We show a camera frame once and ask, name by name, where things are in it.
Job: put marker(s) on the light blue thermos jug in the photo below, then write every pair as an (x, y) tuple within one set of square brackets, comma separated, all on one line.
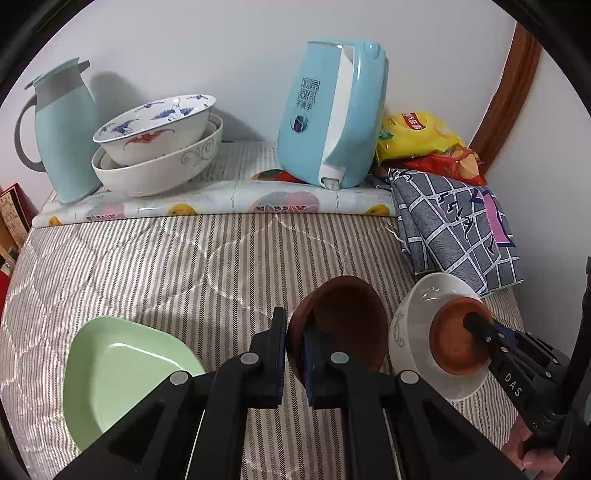
[(64, 138)]

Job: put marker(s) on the small brown dish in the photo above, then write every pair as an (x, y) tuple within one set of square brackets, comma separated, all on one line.
[(455, 341), (351, 314)]

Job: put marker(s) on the green square plate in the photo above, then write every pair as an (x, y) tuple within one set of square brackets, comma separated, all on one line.
[(120, 383)]

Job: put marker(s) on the brown patterned box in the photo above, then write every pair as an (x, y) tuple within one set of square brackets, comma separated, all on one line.
[(14, 212)]

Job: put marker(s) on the person's right hand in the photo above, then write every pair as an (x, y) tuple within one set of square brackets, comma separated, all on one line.
[(531, 461)]

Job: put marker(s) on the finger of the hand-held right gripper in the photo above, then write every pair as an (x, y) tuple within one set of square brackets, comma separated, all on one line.
[(504, 336), (478, 325)]

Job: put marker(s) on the plain white bowl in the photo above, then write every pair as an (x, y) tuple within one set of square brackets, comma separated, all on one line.
[(415, 314)]

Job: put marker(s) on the blue patterned white bowl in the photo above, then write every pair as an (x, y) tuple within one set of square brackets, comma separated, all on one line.
[(152, 138)]

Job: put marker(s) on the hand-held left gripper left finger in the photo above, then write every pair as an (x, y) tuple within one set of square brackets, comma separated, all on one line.
[(279, 355)]

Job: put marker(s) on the yellow chips bag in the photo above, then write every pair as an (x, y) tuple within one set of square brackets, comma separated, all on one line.
[(415, 138)]

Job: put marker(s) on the rolled fruit print tablecloth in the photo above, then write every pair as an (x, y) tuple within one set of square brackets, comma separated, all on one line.
[(221, 198)]

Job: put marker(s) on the large white bowl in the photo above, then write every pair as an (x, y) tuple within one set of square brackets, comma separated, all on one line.
[(152, 180)]

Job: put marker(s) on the brown wooden door frame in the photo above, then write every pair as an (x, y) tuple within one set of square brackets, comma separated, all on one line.
[(512, 92)]

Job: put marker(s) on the grey checked cloth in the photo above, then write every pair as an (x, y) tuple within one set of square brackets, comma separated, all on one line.
[(443, 230)]

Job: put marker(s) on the light blue electric kettle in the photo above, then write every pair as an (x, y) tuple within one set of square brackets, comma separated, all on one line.
[(314, 138)]

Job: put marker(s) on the red chips bag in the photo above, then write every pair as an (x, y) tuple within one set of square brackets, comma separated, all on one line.
[(443, 166)]

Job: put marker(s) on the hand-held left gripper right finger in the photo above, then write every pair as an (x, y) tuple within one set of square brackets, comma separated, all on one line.
[(308, 369)]

